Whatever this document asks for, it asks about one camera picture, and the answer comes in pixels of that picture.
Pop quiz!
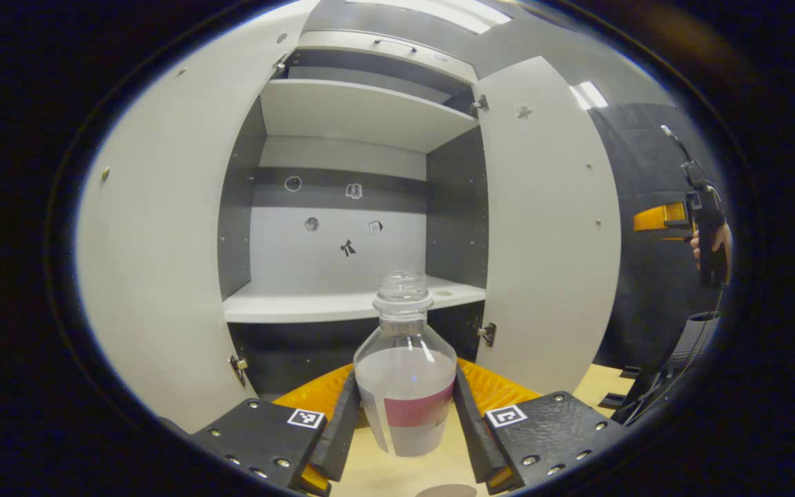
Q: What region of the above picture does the white cabinet shelf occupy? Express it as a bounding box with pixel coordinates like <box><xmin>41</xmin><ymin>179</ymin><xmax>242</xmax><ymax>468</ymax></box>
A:
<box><xmin>222</xmin><ymin>276</ymin><xmax>487</xmax><ymax>324</ymax></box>
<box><xmin>259</xmin><ymin>79</ymin><xmax>479</xmax><ymax>154</ymax></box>

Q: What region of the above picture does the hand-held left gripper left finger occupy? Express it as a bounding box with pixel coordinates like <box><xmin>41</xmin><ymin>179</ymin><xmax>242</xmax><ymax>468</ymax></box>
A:
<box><xmin>187</xmin><ymin>364</ymin><xmax>362</xmax><ymax>496</ymax></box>

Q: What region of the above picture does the black backdrop cloth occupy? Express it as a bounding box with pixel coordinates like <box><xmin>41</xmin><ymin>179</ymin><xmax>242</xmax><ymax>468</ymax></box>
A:
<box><xmin>587</xmin><ymin>102</ymin><xmax>729</xmax><ymax>370</ymax></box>

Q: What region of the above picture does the clear plastic bottle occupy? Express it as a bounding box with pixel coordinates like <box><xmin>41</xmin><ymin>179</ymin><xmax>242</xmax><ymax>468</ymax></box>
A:
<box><xmin>353</xmin><ymin>271</ymin><xmax>458</xmax><ymax>458</ymax></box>

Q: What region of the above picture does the white cabinet door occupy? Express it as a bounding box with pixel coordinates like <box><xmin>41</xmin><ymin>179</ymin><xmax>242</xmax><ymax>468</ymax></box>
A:
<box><xmin>472</xmin><ymin>56</ymin><xmax>622</xmax><ymax>396</ymax></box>
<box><xmin>75</xmin><ymin>0</ymin><xmax>321</xmax><ymax>434</ymax></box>

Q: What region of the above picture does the white cabinet drawer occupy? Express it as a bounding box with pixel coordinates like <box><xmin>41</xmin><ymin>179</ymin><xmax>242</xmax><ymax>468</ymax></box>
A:
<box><xmin>297</xmin><ymin>30</ymin><xmax>479</xmax><ymax>85</ymax></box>

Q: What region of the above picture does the ceiling light panel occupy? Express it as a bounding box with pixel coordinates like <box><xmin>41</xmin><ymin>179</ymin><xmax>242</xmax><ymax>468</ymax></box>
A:
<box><xmin>569</xmin><ymin>81</ymin><xmax>609</xmax><ymax>111</ymax></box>
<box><xmin>346</xmin><ymin>0</ymin><xmax>513</xmax><ymax>35</ymax></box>

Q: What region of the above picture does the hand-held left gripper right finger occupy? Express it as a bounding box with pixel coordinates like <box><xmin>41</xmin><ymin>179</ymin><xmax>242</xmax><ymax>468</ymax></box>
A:
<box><xmin>453</xmin><ymin>358</ymin><xmax>629</xmax><ymax>495</ymax></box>

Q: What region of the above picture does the brown round coaster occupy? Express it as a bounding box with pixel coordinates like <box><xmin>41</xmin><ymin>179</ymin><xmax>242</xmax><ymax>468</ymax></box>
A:
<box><xmin>415</xmin><ymin>484</ymin><xmax>479</xmax><ymax>497</ymax></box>

